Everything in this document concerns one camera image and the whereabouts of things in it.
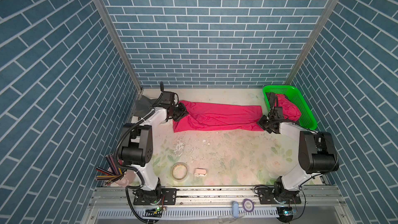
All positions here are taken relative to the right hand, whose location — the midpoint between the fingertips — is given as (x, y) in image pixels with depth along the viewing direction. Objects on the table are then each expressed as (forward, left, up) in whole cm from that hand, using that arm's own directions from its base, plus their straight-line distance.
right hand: (258, 120), depth 98 cm
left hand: (-2, +43, +8) cm, 44 cm away
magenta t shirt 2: (+5, -20, +4) cm, 21 cm away
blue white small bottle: (-48, +16, -1) cm, 51 cm away
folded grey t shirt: (+3, +77, +3) cm, 77 cm away
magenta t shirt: (+2, +33, -2) cm, 33 cm away
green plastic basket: (+2, -31, +1) cm, 31 cm away
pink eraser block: (-33, +33, -3) cm, 47 cm away
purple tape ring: (-45, +7, -4) cm, 46 cm away
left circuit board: (-52, +52, -6) cm, 74 cm away
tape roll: (-34, +45, -4) cm, 56 cm away
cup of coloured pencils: (-41, +72, +7) cm, 83 cm away
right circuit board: (-48, -7, -5) cm, 48 cm away
